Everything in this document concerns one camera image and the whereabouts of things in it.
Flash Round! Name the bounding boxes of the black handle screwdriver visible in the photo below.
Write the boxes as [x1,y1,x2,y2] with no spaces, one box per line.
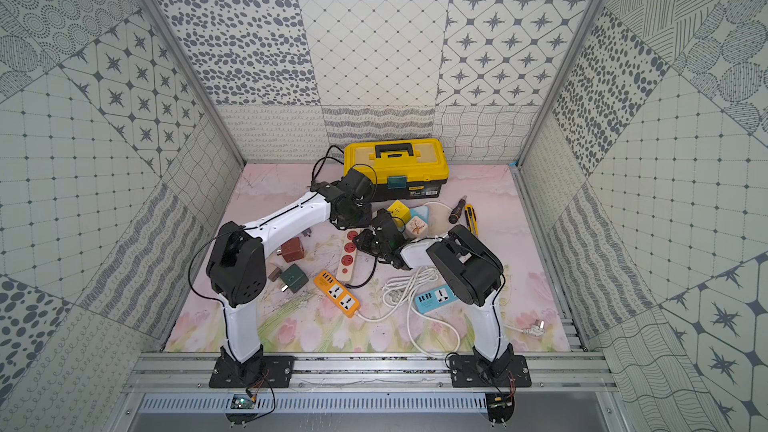
[449,195,467,224]

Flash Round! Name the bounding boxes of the teal round-end power strip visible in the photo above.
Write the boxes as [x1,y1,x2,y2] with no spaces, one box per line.
[410,201,452,227]

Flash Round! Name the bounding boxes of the bundled white cable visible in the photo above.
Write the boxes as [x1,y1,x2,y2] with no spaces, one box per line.
[381,266,442,307]

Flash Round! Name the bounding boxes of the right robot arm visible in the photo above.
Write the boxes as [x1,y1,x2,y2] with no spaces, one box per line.
[353,209,513,364]

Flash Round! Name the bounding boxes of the cream power strip red sockets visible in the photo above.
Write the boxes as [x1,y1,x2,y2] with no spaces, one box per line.
[336,229,360,284]

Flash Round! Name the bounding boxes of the pink beige plug adapter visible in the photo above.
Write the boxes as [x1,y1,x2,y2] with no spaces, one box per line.
[268,266,283,282]

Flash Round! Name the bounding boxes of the orange USB power strip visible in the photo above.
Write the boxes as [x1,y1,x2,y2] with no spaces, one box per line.
[313,271,360,318]

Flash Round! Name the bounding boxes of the white plug on mat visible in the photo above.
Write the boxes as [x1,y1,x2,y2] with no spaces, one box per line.
[515,320,546,338]

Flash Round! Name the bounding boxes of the yellow black toolbox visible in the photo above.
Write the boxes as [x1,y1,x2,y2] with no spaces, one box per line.
[344,138,450,202]

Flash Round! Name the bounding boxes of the yellow cube socket adapter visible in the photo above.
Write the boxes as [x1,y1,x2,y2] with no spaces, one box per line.
[387,200,411,229]

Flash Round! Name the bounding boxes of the brown cube socket adapter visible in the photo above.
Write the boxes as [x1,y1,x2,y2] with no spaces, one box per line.
[279,237,305,263]

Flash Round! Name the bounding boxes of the pink cube socket adapter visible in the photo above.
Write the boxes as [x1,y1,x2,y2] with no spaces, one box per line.
[404,216,429,239]

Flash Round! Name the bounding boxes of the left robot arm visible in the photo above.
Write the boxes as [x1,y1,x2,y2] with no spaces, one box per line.
[206,169,375,364]

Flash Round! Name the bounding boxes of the dark green dragon cube adapter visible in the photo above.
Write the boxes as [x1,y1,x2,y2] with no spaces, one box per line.
[279,264,309,293]

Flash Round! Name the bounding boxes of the aluminium mounting rail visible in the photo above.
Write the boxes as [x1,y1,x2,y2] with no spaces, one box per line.
[123,352,618,393]

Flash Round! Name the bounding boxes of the white power strip cable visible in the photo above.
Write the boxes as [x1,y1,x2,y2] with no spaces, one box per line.
[356,266,541,358]

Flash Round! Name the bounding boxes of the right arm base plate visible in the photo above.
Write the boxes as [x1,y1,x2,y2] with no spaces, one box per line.
[444,353,532,390]

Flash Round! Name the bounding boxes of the teal USB power strip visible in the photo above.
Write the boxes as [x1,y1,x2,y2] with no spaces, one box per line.
[413,285,457,315]

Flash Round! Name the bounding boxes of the yellow utility knife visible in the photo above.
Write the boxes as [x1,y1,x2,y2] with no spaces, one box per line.
[464,204,479,236]

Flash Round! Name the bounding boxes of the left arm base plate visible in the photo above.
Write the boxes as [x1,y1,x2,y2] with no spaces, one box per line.
[209,346,296,389]

